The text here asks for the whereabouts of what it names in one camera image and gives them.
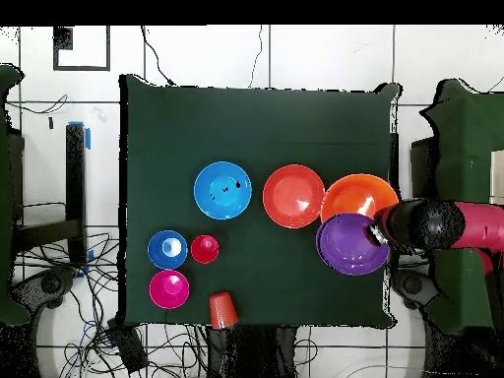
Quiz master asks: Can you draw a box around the purple bowl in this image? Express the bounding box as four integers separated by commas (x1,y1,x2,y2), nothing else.
315,213,392,277

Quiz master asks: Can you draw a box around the large orange bowl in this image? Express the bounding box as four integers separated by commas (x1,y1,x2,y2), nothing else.
320,173,401,224

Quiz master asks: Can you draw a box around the red-orange bowl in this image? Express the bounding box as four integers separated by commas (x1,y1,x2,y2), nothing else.
262,163,327,229

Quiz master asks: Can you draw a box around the light blue bowl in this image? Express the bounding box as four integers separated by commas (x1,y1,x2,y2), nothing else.
193,160,253,221

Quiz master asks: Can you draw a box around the orange cup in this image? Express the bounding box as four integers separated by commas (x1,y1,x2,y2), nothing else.
208,291,240,331

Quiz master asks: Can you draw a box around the red cup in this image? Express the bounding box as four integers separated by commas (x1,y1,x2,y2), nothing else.
190,234,221,265

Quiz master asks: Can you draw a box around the small dark blue bowl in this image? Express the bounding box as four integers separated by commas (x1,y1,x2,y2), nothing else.
147,229,189,271

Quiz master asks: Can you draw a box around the green cloth neighbouring table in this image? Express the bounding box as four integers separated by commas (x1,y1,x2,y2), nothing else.
0,62,31,326
418,78,504,336

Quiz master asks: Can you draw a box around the white box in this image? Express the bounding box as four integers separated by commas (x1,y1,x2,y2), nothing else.
488,149,504,204

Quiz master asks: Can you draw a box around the dark green table cloth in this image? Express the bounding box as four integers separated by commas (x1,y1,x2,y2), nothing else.
118,74,403,330

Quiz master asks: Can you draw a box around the small pink bowl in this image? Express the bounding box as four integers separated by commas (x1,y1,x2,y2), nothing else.
148,269,191,311

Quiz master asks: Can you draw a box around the black power adapter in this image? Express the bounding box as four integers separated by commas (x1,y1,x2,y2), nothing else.
107,322,150,373

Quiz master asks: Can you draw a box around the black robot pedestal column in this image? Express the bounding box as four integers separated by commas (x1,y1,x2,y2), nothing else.
206,325,299,378

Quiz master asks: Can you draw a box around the black floor cable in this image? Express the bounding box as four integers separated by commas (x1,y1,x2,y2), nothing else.
140,26,176,87

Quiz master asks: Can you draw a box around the blue cable bundle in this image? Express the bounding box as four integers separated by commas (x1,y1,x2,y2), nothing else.
79,319,98,348

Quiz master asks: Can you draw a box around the black stand post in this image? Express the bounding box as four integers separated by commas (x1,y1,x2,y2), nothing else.
11,122,90,267

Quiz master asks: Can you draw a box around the black square floor frame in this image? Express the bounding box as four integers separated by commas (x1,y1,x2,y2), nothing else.
52,26,111,72

